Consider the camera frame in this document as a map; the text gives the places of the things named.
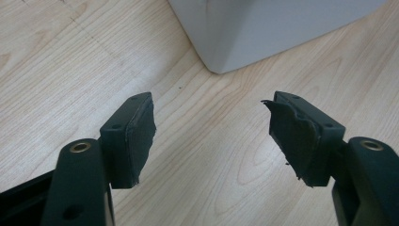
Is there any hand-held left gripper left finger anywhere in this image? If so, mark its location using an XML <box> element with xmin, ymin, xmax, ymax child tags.
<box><xmin>40</xmin><ymin>91</ymin><xmax>157</xmax><ymax>226</ymax></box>

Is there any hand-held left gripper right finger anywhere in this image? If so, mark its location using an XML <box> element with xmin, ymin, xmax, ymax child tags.
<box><xmin>261</xmin><ymin>90</ymin><xmax>399</xmax><ymax>226</ymax></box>

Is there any white plastic container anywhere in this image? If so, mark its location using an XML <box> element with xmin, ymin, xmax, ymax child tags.
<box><xmin>168</xmin><ymin>0</ymin><xmax>388</xmax><ymax>75</ymax></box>

